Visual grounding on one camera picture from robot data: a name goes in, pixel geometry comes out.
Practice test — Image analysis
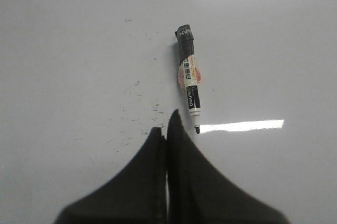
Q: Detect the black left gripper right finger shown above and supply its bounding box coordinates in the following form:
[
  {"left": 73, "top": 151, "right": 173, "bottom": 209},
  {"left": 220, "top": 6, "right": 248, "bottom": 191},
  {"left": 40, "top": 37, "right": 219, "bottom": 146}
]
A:
[{"left": 167, "top": 110, "right": 289, "bottom": 223}]

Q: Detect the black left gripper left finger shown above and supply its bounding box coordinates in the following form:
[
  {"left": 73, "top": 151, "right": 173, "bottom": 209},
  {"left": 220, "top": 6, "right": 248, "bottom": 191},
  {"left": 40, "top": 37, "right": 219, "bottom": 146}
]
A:
[{"left": 55, "top": 127, "right": 166, "bottom": 223}]

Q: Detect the black white whiteboard marker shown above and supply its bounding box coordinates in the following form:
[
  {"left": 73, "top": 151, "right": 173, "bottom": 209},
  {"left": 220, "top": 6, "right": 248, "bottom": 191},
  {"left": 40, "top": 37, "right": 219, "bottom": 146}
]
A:
[{"left": 175, "top": 24, "right": 201, "bottom": 134}]

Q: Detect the white glossy whiteboard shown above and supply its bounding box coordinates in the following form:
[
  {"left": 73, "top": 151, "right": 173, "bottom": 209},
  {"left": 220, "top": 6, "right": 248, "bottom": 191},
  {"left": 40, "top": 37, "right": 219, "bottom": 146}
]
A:
[{"left": 1, "top": 0, "right": 336, "bottom": 223}]

